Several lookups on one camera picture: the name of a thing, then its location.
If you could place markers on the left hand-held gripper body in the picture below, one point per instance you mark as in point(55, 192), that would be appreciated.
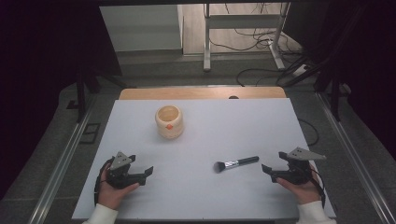
point(120, 177)

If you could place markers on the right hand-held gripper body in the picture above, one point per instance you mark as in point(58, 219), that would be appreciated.
point(295, 172)

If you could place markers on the black makeup brush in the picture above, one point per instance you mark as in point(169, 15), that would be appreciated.
point(236, 162)

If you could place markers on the cream ceramic cup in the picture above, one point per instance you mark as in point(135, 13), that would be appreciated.
point(169, 123)

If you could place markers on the person's right hand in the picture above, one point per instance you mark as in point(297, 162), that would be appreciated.
point(302, 191)

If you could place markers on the person's left hand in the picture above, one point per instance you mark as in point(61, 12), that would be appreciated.
point(109, 194)

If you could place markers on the white table mat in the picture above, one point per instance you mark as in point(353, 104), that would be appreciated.
point(193, 193)

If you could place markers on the black table grommet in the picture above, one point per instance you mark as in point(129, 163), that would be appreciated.
point(233, 97)

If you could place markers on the black metal stand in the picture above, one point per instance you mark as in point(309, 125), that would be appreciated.
point(334, 99)
point(81, 93)

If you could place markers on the white power strip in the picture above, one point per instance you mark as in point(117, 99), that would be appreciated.
point(300, 70)

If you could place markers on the wooden table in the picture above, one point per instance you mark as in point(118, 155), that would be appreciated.
point(193, 92)

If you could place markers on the black curtain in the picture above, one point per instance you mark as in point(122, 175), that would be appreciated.
point(367, 62)
point(40, 77)

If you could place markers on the white panel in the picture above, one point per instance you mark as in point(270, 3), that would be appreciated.
point(140, 28)

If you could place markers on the black rectangular floor frame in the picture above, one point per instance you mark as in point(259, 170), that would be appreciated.
point(90, 133)

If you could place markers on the metal floor rail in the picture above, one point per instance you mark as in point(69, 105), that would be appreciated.
point(62, 168)
point(355, 155)

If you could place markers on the white desk frame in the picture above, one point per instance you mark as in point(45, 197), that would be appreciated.
point(207, 40)

